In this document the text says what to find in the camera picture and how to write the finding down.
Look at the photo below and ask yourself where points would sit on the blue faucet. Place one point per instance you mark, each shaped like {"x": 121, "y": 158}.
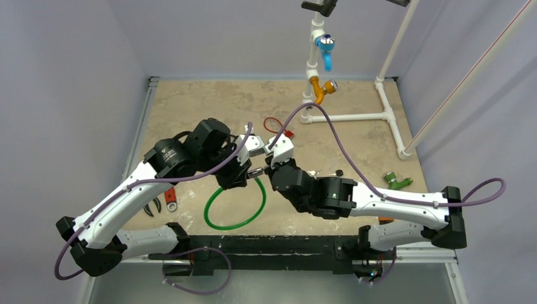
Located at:
{"x": 326, "y": 44}

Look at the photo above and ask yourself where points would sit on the red adjustable wrench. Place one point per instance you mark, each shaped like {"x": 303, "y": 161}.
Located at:
{"x": 171, "y": 199}

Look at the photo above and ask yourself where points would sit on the orange faucet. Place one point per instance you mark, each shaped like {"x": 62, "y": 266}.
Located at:
{"x": 320, "y": 91}

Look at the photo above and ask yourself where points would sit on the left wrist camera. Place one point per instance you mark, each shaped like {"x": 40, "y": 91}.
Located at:
{"x": 252, "y": 146}

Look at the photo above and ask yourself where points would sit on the green cable lock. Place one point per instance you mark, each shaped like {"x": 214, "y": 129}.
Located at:
{"x": 235, "y": 209}

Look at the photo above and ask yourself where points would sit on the red cable lock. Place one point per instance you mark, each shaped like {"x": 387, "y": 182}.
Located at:
{"x": 274, "y": 125}

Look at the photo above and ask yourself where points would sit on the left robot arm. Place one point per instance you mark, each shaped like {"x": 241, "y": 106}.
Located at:
{"x": 98, "y": 241}

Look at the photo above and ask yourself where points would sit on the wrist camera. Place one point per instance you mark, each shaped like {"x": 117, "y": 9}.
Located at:
{"x": 282, "y": 151}
{"x": 252, "y": 146}

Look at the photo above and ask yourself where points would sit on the black handled key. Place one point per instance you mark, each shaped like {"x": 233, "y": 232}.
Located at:
{"x": 336, "y": 173}

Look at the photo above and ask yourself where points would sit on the white PVC pipe frame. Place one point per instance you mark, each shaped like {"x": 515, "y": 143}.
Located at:
{"x": 323, "y": 9}

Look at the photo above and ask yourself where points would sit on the green pipe fitting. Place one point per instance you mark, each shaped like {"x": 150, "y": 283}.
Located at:
{"x": 394, "y": 183}

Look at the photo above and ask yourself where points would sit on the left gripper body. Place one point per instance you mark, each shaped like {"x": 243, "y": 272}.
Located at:
{"x": 228, "y": 175}

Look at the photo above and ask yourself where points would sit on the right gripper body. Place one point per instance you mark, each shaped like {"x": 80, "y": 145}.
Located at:
{"x": 273, "y": 173}

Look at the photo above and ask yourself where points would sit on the orange black brush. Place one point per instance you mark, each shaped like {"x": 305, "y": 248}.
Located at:
{"x": 385, "y": 220}

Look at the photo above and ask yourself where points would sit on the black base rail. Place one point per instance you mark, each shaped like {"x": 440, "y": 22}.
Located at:
{"x": 347, "y": 254}

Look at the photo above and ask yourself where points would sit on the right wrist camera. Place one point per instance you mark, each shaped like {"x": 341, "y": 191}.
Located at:
{"x": 282, "y": 151}

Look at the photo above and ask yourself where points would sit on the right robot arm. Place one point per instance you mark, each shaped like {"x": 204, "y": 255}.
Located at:
{"x": 418, "y": 217}

